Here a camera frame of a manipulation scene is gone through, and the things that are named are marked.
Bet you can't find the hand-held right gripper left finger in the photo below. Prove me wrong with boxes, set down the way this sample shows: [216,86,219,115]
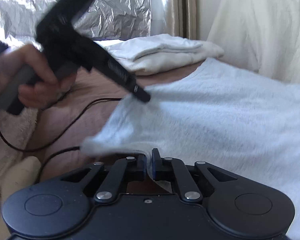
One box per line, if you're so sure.
[60,154,147,203]

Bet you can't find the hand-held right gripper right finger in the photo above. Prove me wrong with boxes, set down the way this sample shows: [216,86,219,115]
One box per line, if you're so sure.
[151,148,239,203]

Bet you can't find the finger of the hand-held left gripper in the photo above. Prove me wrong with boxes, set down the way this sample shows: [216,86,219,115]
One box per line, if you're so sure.
[126,79,151,103]

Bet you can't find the light grey t-shirt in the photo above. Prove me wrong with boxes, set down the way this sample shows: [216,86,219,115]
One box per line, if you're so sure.
[81,57,300,240]

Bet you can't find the person's left hand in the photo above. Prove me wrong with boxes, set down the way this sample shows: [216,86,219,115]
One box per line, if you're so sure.
[0,44,78,110]

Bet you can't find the white folded garment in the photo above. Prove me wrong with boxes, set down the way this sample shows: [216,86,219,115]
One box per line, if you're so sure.
[94,33,224,76]

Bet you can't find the bed with brown sheet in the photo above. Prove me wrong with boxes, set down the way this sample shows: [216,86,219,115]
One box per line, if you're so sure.
[22,61,203,195]

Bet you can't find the silver foil sheet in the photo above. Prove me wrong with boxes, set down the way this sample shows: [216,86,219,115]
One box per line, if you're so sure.
[0,0,152,42]

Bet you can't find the gold satin curtain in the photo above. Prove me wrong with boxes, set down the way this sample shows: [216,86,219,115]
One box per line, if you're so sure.
[150,0,198,40]

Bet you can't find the beige fluffy blanket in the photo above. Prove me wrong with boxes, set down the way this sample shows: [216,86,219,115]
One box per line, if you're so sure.
[0,109,42,240]

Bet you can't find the white cloth furniture cover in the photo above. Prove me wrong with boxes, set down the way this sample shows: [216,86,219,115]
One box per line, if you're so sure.
[206,0,300,84]

